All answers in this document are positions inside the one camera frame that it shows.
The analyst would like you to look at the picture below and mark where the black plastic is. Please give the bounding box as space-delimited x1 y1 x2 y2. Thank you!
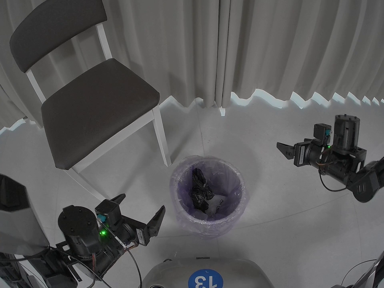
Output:
188 168 215 212

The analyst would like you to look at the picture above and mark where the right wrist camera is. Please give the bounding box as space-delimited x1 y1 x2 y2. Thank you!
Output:
313 124 333 147

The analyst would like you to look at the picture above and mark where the white trash bin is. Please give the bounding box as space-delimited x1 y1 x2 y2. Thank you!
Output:
172 156 248 235

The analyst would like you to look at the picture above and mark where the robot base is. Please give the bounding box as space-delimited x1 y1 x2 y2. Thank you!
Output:
141 257 275 288

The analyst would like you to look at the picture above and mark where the white curtain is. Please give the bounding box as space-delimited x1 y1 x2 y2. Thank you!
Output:
217 0 384 116
0 0 224 131

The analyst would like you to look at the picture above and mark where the grey white chair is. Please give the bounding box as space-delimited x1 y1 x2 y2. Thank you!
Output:
9 0 172 202

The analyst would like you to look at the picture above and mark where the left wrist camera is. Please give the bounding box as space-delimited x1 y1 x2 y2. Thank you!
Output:
95 199 123 232

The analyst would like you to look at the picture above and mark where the clear printed wrapper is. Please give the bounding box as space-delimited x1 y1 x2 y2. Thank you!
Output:
204 192 228 215

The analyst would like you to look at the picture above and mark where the purple plastic bag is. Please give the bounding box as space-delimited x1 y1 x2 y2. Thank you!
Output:
169 155 250 238

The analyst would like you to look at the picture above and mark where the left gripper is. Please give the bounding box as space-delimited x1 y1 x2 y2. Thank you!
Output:
105 193 166 257

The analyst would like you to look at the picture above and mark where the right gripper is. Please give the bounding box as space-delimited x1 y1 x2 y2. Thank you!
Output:
276 142 330 169

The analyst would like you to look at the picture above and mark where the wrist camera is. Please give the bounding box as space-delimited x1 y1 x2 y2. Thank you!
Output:
95 199 123 232
313 124 333 147

